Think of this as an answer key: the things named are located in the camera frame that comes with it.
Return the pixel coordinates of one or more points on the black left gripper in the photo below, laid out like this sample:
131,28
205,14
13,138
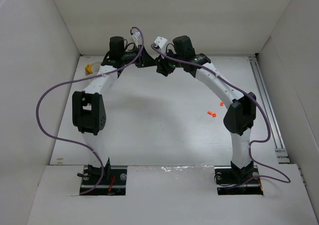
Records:
144,59

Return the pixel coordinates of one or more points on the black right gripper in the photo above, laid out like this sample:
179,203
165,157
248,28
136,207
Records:
162,65

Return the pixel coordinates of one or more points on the yellow lego block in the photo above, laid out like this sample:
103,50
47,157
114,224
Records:
88,69

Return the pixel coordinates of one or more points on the small orange lego pieces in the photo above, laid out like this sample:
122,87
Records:
212,114

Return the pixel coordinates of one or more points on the white divided round container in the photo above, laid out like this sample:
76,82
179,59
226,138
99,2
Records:
95,68

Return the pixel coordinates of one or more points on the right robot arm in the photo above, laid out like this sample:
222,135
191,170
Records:
241,107

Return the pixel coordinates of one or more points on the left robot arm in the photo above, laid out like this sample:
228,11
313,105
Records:
88,109

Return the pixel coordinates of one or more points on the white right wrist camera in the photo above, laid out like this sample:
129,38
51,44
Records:
160,44

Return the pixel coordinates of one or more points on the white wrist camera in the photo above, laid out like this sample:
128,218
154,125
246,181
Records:
135,37
160,44

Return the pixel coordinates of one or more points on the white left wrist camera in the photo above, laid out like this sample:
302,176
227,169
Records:
135,37

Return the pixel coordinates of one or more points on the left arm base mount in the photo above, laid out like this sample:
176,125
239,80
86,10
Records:
113,182

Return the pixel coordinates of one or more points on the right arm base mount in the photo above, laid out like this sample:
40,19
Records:
229,184

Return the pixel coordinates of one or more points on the metal rail right side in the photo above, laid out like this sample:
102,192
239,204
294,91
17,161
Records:
280,149

